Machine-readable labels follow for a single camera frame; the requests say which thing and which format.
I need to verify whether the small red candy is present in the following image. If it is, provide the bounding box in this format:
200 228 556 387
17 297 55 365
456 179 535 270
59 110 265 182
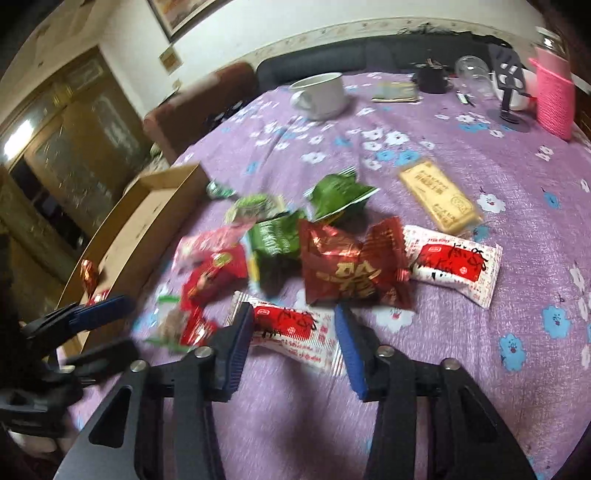
80 259 100 297

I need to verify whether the large red snack bag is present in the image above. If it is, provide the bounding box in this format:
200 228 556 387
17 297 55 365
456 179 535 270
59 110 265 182
298 216 415 310

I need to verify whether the black small container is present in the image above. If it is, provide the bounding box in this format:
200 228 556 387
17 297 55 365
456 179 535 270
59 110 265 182
412 59 453 94

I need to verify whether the clear glass jar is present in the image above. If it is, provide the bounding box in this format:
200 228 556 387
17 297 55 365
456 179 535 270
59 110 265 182
455 55 495 100

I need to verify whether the black sofa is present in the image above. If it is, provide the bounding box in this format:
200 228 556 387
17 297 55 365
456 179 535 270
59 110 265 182
256 32 510 92

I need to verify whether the pink long snack packet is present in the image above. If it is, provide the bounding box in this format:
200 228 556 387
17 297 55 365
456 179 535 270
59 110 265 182
172 223 253 272

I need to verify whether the wooden door cabinet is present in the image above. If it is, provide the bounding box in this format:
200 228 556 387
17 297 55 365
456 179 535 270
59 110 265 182
1 48 150 322

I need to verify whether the light green candy packet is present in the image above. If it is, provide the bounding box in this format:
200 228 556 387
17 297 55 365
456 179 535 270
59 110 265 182
224 193 287 224

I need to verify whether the cardboard box tray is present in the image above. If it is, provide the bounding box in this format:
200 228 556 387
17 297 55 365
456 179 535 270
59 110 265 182
58 164 208 307

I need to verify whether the dark green snack bag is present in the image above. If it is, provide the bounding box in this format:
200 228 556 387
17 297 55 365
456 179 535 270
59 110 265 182
247 209 307 297

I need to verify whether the small booklet on table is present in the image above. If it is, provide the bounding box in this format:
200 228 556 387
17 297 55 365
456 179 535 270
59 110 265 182
372 81 420 103

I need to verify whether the pink knitted sleeve bottle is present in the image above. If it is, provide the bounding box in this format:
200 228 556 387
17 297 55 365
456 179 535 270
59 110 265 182
529 26 575 141

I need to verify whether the framed wall picture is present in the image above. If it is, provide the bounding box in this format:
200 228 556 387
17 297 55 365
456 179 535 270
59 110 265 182
147 0 229 42

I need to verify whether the small green twisted candy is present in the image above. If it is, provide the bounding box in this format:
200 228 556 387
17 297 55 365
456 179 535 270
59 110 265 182
206 180 236 200

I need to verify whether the red cartoon snack packet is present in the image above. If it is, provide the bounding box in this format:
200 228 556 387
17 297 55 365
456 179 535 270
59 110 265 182
180 244 249 311

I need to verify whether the white ceramic mug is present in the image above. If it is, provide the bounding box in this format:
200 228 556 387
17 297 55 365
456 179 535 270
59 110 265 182
290 72 349 121

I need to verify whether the yellow biscuit packet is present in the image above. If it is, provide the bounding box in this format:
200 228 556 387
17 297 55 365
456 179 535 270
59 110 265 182
399 158 482 236

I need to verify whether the small red snack packet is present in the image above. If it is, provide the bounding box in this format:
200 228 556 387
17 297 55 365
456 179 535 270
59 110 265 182
179 307 218 348

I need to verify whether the white round bowl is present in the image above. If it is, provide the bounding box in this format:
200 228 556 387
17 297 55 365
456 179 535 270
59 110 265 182
490 69 538 112

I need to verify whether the brown armchair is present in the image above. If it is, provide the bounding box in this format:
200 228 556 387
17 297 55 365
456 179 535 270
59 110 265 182
142 61 257 165

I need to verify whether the white red snack packet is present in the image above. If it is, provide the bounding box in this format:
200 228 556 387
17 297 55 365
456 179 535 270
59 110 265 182
403 225 503 309

